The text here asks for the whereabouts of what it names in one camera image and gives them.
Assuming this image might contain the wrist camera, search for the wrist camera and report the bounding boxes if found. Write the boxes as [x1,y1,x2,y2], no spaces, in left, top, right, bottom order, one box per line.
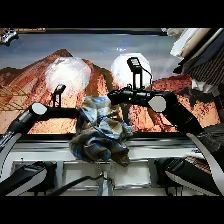
[51,84,67,110]
[126,56,148,92]

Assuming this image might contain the white garment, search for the white garment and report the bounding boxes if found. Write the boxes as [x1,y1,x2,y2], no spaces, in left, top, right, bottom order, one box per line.
[166,27,202,60]

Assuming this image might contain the black cable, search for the black cable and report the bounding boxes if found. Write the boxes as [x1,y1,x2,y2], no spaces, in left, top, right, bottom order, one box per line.
[49,174,112,197]

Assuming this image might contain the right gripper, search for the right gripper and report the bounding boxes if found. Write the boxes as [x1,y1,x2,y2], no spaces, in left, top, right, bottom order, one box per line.
[107,88,133,107]

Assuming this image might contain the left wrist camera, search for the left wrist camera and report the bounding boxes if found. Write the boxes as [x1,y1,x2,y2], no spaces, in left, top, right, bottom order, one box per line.
[51,84,67,110]

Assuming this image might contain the dark striped garment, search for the dark striped garment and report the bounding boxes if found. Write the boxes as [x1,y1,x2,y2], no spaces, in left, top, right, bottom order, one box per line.
[190,49,224,90]

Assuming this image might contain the heap of clothes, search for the heap of clothes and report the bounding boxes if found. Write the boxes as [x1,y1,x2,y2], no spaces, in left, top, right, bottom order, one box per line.
[161,27,224,101]

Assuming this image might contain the blue and brown patterned garment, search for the blue and brown patterned garment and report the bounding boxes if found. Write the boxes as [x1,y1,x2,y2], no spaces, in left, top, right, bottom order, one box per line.
[68,95,134,168]

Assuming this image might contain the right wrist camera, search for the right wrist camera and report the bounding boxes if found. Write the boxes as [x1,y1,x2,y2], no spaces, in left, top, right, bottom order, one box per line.
[126,56,148,92]

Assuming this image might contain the beige garment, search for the beige garment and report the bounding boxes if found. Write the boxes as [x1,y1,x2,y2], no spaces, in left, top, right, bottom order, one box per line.
[181,27,223,64]

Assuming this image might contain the silver frame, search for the silver frame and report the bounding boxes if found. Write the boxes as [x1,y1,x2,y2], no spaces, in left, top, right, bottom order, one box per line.
[0,133,224,197]

